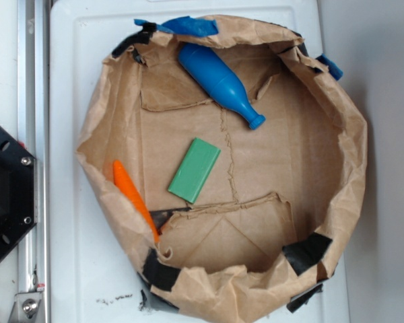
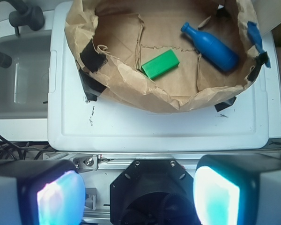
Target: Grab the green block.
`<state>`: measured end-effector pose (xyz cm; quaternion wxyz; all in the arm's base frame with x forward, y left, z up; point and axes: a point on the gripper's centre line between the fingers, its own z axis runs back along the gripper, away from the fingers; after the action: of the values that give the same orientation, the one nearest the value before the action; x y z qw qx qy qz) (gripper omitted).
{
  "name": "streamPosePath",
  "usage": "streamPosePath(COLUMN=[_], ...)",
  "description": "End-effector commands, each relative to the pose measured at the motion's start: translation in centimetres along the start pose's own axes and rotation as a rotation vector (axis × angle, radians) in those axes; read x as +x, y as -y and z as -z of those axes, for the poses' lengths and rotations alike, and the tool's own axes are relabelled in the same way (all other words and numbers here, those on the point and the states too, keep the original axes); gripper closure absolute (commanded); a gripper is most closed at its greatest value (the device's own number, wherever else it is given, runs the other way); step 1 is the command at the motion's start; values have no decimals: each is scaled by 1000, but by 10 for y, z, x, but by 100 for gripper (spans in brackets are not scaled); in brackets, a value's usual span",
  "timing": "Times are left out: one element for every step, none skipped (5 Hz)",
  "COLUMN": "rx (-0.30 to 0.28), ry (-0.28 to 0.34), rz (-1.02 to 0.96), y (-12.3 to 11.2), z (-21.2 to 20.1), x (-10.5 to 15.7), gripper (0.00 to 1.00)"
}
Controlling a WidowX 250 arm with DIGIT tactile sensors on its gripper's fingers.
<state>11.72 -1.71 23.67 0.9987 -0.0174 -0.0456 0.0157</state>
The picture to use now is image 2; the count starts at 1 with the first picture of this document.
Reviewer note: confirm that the blue plastic bottle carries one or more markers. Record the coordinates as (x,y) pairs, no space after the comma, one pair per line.
(212,48)

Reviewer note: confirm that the black tape on bag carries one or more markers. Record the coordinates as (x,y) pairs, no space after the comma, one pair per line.
(92,60)

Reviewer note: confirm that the black tape bottom right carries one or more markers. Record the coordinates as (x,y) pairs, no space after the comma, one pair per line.
(225,104)

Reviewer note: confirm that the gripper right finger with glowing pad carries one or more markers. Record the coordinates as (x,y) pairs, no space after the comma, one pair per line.
(238,189)

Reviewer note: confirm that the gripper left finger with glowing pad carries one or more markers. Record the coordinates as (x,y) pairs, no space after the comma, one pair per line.
(44,192)

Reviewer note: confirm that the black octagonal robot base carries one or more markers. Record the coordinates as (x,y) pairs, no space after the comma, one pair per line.
(153,192)

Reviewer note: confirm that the dark grey faucet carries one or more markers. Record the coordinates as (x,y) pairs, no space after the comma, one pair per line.
(23,15)

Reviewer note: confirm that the green rectangular block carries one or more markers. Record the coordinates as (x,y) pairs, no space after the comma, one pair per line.
(160,65)

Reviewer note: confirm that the brown paper bag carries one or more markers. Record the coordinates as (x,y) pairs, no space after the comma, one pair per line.
(132,32)

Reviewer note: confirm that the white plastic tray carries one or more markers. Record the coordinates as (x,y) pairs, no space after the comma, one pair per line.
(76,124)

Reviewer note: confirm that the blue tape strip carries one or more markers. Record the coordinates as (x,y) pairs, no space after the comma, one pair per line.
(253,43)

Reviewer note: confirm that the black tape left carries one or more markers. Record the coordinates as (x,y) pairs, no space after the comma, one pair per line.
(92,88)

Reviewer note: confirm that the aluminium frame rail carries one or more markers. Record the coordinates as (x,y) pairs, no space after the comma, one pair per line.
(122,161)

